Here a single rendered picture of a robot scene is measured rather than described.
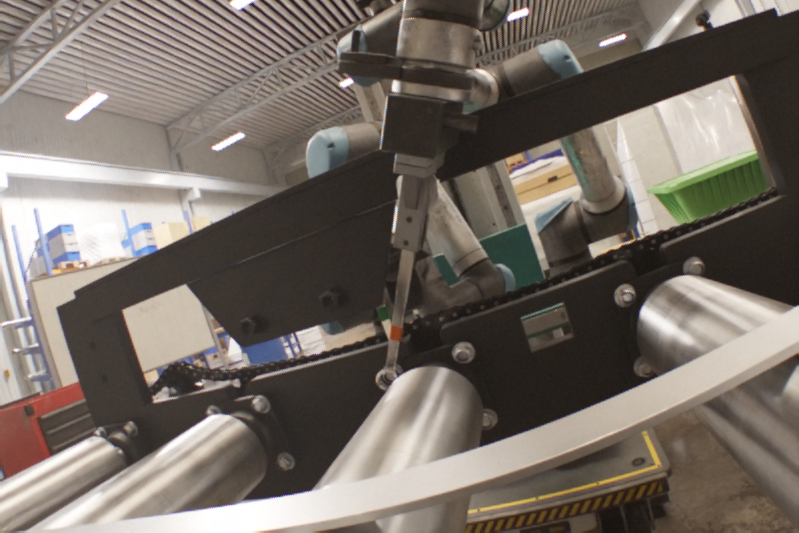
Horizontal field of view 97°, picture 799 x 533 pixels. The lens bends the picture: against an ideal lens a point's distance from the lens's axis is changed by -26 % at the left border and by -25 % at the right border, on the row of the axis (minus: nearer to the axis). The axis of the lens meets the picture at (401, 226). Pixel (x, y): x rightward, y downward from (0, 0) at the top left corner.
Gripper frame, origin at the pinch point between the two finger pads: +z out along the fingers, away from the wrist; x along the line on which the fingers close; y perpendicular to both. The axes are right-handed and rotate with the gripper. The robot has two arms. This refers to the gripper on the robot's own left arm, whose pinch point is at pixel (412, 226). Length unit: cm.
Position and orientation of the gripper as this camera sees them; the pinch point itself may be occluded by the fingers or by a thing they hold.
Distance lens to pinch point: 47.6
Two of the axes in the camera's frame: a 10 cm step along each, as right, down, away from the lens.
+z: -1.3, 9.4, 3.1
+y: 9.5, 2.1, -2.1
